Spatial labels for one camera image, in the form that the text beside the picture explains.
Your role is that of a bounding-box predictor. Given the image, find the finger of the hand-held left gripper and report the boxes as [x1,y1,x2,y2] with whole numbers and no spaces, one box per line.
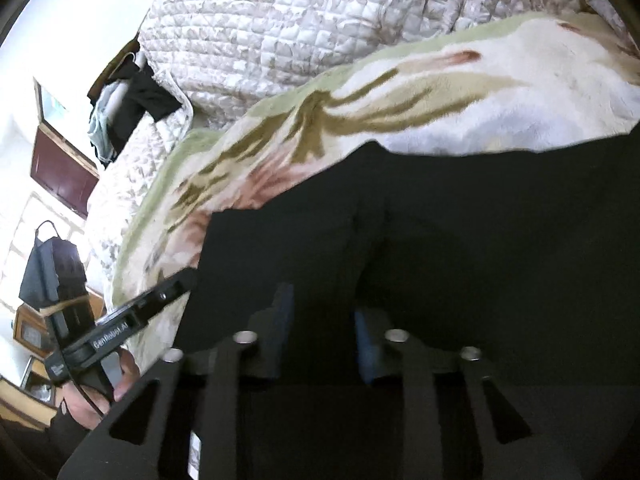
[131,267,199,322]

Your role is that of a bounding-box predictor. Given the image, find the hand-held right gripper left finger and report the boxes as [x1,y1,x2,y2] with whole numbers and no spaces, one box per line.
[57,282,296,480]

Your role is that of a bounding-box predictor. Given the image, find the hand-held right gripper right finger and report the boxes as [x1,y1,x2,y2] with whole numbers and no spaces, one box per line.
[352,307,571,480]

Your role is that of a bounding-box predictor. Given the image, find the black pants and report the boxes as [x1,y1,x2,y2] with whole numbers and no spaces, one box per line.
[172,125,640,480]

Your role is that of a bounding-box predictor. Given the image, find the person's left forearm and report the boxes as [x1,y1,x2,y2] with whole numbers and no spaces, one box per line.
[46,402,103,463]

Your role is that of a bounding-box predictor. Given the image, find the person's left hand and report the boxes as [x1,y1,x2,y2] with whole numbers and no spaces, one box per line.
[62,347,143,432]

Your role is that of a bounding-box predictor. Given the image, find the wooden cabinet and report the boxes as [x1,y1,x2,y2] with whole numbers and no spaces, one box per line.
[0,305,71,433]

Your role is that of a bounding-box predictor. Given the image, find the black backpack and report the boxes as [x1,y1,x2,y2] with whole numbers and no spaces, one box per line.
[19,220,93,333]

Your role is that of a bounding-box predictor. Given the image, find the dark red cabinet door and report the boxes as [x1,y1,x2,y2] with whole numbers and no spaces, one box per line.
[30,125,101,220]

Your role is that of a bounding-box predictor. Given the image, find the light blue cloth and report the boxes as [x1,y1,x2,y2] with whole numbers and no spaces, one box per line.
[87,95,119,162]

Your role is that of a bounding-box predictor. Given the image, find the black cloth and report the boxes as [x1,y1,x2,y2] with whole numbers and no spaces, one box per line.
[87,60,183,161]

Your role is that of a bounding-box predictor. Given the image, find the cream fleece blanket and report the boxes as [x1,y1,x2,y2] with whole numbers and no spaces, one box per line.
[107,12,640,356]

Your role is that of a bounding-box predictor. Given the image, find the white quilted bedspread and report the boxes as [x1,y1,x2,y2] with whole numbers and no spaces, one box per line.
[85,0,640,281]

